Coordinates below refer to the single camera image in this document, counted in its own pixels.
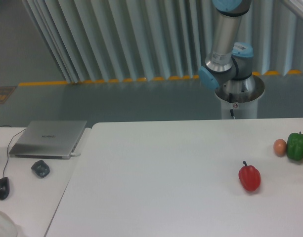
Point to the red bell pepper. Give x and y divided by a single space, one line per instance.
249 177

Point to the green bell pepper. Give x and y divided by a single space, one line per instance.
295 146

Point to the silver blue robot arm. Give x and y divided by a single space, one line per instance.
225 49

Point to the silver laptop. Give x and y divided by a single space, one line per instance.
49 139

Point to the dark grey earbuds case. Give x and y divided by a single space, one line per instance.
40 168

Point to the brown egg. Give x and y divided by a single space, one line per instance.
280 147

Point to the black computer mouse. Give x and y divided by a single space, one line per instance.
4 188

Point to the white cap with orange print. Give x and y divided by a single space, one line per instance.
7 226

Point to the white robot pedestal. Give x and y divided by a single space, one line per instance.
239 98

